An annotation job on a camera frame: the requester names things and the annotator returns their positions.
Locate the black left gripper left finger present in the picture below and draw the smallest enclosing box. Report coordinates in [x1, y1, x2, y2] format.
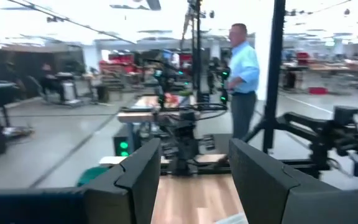
[84, 139, 161, 224]

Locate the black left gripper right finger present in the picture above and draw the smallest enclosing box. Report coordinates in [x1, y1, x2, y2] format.
[228, 139, 358, 224]

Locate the clear plastic tupperware container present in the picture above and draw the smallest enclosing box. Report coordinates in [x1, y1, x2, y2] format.
[214, 211, 249, 224]

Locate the dark green cloth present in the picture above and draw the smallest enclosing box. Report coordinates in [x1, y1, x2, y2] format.
[78, 166, 109, 187]

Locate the black computer with green lights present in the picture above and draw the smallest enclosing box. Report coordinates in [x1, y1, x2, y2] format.
[112, 133, 134, 158]

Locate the wooden background table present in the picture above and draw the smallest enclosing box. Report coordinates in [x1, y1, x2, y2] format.
[116, 94, 198, 124]

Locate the black background stand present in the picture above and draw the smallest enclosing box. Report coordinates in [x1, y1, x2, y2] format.
[181, 0, 205, 103]

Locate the person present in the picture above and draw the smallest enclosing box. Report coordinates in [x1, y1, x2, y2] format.
[227, 22, 261, 141]

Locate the red bin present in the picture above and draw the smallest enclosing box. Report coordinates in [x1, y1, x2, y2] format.
[308, 86, 329, 96]

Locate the grey cart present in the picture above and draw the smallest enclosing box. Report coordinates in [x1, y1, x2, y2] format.
[54, 72, 82, 106]

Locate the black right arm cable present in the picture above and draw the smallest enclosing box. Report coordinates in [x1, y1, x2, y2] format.
[193, 102, 229, 121]

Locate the black table frame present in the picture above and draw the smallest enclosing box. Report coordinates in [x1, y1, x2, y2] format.
[158, 159, 233, 177]

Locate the black vertical frame post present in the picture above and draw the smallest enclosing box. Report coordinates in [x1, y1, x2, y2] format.
[243, 0, 288, 154]

